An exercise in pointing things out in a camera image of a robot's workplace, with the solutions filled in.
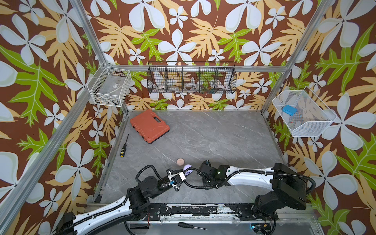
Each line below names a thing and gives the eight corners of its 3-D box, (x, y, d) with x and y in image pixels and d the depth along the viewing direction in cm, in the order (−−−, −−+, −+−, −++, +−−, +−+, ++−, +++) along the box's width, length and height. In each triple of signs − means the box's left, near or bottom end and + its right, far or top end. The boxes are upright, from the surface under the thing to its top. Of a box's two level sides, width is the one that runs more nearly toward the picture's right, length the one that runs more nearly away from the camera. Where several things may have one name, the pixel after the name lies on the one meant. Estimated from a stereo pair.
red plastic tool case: (149, 145, 101) (147, 141, 97) (131, 124, 113) (129, 120, 109) (171, 130, 109) (170, 126, 105) (152, 112, 122) (150, 108, 118)
